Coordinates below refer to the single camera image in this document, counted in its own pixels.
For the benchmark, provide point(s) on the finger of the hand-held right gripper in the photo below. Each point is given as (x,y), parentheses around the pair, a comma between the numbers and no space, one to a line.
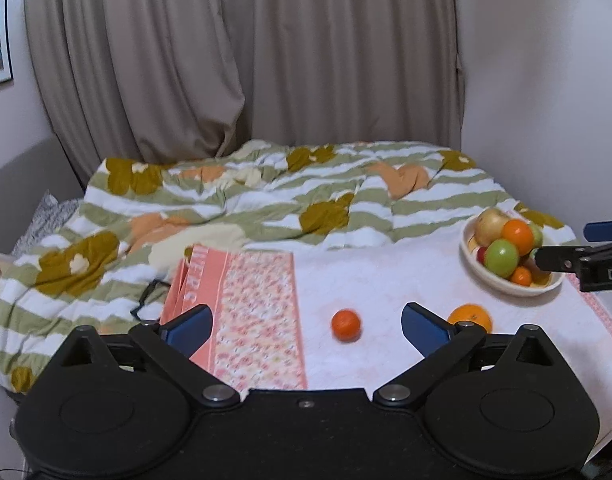
(586,262)
(606,231)

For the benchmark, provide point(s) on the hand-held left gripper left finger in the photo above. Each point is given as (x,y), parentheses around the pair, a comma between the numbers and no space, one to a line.
(191,329)

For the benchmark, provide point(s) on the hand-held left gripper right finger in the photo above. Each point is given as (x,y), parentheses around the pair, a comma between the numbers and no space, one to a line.
(421,331)

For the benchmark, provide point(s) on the large orange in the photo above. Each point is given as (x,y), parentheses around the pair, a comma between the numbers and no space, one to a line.
(470,316)

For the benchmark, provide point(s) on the small tangerine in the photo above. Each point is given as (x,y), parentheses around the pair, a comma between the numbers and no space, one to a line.
(521,276)

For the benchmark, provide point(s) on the orange with green stem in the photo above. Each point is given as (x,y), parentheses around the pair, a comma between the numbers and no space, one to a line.
(517,236)

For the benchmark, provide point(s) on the large green apple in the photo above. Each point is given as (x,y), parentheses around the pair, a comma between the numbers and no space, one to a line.
(501,256)

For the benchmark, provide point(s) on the white cartoon print bowl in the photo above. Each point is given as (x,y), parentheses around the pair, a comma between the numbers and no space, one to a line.
(491,280)

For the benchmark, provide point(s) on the small red fruit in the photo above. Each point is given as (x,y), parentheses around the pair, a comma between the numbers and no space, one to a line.
(481,255)

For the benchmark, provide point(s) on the yellow pear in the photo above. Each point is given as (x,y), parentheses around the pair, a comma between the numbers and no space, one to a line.
(490,226)

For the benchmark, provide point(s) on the black eyeglasses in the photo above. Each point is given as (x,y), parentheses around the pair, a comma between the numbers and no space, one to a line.
(141,303)

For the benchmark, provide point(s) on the pink floral bed sheet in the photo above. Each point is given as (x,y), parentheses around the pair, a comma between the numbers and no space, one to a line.
(366,280)

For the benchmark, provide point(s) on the striped floral blanket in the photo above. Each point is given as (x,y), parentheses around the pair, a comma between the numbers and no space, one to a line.
(236,205)

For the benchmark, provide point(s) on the grey patterned pillow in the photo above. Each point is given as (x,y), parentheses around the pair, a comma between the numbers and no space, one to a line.
(46,217)

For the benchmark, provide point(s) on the grey headboard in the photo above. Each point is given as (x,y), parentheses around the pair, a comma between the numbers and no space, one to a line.
(21,180)

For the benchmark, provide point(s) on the beige curtain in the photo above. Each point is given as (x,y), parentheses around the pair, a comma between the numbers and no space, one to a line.
(236,50)

